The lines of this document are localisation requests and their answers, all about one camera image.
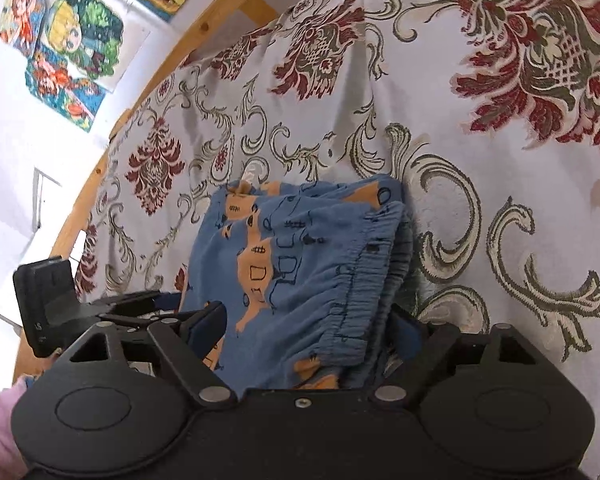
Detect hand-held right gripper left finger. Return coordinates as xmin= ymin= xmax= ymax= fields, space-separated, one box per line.
xmin=54 ymin=301 xmax=232 ymax=407

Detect wooden bed frame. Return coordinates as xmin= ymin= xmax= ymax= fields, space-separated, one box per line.
xmin=15 ymin=0 xmax=341 ymax=381

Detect blue orange printed pants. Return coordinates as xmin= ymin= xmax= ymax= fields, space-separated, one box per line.
xmin=180 ymin=174 xmax=422 ymax=399

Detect orange blue figure wall poster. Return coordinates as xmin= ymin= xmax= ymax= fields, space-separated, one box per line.
xmin=24 ymin=49 xmax=107 ymax=134

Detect floral white red bedspread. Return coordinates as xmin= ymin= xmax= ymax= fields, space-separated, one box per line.
xmin=72 ymin=0 xmax=600 ymax=480

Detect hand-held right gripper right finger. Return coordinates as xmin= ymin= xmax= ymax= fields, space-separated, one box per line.
xmin=374 ymin=310 xmax=549 ymax=405

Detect yellow green figure wall poster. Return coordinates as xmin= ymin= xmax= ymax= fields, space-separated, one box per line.
xmin=39 ymin=0 xmax=127 ymax=82

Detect orange haired figure wall poster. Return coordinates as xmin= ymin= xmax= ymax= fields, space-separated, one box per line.
xmin=0 ymin=0 xmax=48 ymax=57

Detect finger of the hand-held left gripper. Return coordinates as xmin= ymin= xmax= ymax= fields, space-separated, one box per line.
xmin=82 ymin=289 xmax=183 ymax=317

